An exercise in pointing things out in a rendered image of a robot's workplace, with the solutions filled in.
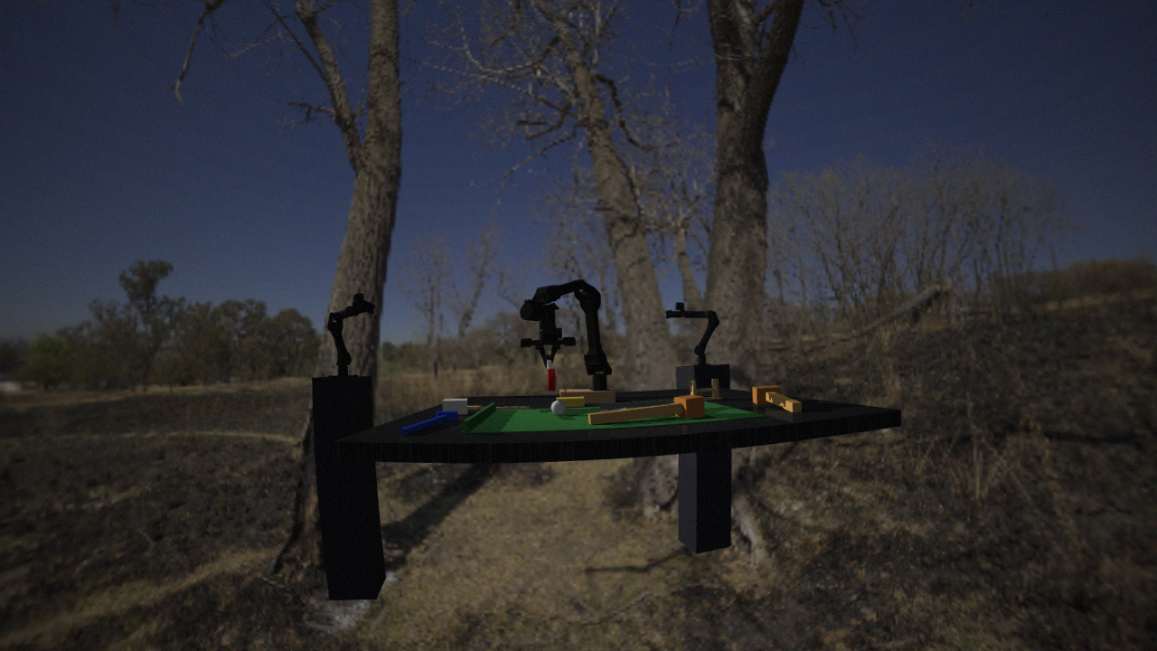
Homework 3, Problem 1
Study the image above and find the green flat mat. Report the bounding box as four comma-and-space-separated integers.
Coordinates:
462, 401, 767, 434

